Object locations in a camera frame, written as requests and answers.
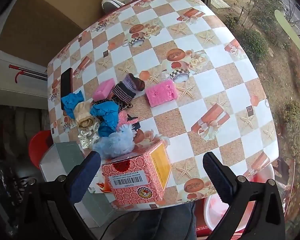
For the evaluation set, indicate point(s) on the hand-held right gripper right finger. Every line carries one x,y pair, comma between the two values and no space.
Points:
218,177

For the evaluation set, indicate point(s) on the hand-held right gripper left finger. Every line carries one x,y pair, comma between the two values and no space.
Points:
86,177

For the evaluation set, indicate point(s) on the grey cardboard box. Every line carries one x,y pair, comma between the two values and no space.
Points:
62,160

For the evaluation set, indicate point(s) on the blue nonwoven cloth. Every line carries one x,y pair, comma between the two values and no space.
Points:
107,117
70,102

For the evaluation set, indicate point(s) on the pink foam sponge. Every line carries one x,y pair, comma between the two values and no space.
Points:
103,88

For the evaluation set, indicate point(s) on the purple knitted bootie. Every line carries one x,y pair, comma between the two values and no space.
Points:
125,90

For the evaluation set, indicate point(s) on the thick pink sponge with holes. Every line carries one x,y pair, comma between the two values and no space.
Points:
161,95

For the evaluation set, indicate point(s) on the floral tissue pack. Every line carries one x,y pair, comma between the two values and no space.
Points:
100,186

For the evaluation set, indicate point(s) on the red translucent plastic basin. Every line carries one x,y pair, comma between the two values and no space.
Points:
216,206

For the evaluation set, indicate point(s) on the white polka dot scrunchie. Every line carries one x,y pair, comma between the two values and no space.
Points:
87,136

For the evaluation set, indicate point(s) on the light blue fluffy pompom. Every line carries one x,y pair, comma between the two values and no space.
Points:
115,143

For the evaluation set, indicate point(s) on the pink patterned cardboard box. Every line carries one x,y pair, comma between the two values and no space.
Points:
135,177

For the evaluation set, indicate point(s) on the red plastic stool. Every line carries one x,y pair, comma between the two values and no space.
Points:
37,145

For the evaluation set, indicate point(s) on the beige sock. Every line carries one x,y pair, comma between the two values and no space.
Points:
81,115

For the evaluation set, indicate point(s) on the person's dark pants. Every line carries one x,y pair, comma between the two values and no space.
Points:
165,222

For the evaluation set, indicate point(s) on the leopard print scrunchie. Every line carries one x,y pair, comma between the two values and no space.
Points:
126,105

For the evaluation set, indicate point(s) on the checkered patterned table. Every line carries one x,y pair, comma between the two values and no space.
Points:
215,92

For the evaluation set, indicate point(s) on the black red smartphone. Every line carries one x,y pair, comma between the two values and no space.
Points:
66,85

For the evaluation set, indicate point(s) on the brown cardboard sheet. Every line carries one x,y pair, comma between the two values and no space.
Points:
40,30

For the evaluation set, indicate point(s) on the cream quilted slipper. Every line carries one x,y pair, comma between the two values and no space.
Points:
112,0

